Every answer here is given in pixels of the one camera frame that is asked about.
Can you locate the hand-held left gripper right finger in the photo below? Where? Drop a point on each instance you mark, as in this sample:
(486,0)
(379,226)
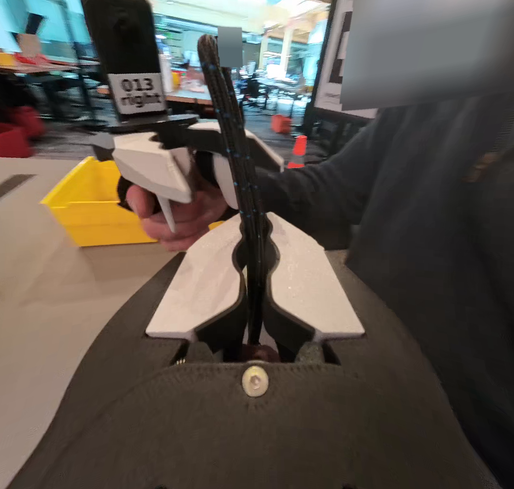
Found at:
(317,296)

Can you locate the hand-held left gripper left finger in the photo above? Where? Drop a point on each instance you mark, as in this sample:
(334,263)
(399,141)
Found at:
(197,296)

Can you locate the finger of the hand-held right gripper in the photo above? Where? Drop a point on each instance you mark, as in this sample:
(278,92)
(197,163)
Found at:
(152,164)
(257,152)

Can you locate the yellow plastic bin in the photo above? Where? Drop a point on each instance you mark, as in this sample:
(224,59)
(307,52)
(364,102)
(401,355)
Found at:
(88,208)

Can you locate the person's right forearm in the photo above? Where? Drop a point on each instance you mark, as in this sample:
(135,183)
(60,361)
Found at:
(337,176)

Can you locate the person's right hand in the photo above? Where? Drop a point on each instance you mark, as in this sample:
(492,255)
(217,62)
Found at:
(189,220)

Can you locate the red plastic bin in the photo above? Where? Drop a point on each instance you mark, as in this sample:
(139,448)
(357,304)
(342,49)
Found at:
(281,125)
(30,120)
(12,142)

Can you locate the orange traffic cone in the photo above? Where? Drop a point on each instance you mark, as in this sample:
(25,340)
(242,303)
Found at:
(298,148)

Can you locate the white printed board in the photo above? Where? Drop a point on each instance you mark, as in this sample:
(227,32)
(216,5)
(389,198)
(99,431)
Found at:
(329,72)

